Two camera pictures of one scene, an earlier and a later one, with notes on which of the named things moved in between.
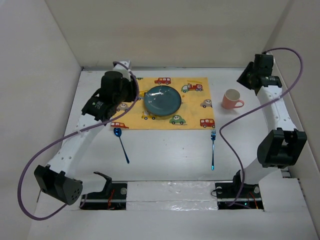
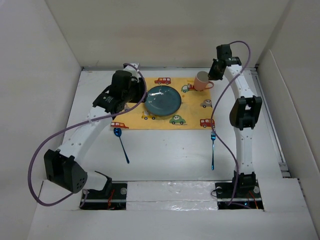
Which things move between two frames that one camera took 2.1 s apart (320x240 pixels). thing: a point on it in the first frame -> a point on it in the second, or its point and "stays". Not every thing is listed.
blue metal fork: x=213 y=136 stays
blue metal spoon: x=118 y=132 stays
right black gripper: x=241 y=79 -> x=212 y=75
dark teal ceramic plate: x=162 y=100 stays
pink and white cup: x=231 y=98 -> x=201 y=80
